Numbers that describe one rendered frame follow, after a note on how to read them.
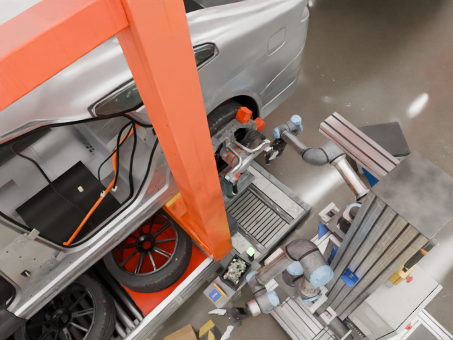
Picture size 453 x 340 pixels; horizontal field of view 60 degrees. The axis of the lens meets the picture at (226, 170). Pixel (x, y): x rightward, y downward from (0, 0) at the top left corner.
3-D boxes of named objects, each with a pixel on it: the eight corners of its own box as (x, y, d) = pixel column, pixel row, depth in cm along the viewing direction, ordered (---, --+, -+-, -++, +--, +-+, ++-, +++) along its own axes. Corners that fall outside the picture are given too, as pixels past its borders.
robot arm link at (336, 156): (363, 221, 250) (314, 152, 265) (381, 209, 253) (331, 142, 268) (370, 216, 239) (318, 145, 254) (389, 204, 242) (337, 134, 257)
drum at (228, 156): (232, 148, 300) (231, 137, 288) (253, 164, 292) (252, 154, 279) (219, 160, 296) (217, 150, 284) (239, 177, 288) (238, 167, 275)
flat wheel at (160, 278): (141, 202, 341) (134, 189, 321) (207, 235, 321) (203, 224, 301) (95, 268, 315) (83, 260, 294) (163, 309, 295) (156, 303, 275)
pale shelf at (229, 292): (245, 251, 297) (245, 249, 294) (261, 266, 290) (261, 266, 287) (203, 293, 284) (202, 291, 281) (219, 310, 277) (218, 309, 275)
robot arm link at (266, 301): (280, 305, 204) (280, 301, 197) (261, 314, 202) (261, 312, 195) (272, 291, 208) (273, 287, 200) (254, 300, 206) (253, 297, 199)
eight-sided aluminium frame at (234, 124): (251, 146, 324) (250, 104, 276) (257, 151, 321) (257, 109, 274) (203, 189, 308) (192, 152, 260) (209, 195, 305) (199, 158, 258)
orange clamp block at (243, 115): (240, 117, 280) (245, 106, 276) (248, 123, 277) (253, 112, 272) (234, 118, 275) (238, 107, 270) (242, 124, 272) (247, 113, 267)
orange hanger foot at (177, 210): (174, 190, 316) (164, 169, 286) (218, 233, 295) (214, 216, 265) (158, 204, 311) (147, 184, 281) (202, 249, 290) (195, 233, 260)
